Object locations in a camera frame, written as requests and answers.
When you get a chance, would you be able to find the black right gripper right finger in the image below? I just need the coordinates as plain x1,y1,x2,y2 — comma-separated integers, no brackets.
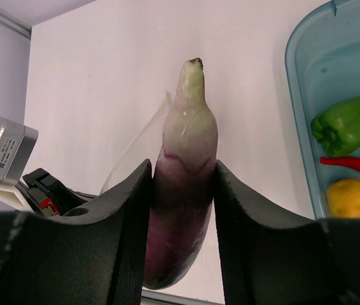
214,162,360,304

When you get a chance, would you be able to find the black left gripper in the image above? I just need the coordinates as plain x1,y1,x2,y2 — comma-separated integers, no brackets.
22,168,94,217

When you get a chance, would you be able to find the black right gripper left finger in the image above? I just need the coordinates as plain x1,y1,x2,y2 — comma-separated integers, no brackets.
0,160,152,304

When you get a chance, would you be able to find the purple white eggplant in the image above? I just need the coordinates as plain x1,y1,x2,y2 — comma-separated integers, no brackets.
142,57,218,290

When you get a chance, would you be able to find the clear zip top bag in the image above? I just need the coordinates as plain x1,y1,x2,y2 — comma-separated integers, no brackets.
100,91,173,194

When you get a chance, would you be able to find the red chili pepper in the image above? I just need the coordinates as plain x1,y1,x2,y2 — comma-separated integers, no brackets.
319,156,360,188

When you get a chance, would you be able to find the yellow lemon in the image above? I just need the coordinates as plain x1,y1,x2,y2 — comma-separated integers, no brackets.
326,179,360,219

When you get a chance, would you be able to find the green bell pepper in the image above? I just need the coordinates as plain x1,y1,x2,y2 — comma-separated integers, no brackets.
310,95,360,157

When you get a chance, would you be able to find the teal plastic tray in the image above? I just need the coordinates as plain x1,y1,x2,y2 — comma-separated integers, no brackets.
285,1,360,218

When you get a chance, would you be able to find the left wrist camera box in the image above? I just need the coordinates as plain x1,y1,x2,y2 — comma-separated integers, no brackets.
0,116,39,212

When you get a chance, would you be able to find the left aluminium frame post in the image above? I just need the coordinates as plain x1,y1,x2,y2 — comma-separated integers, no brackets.
0,8,32,39

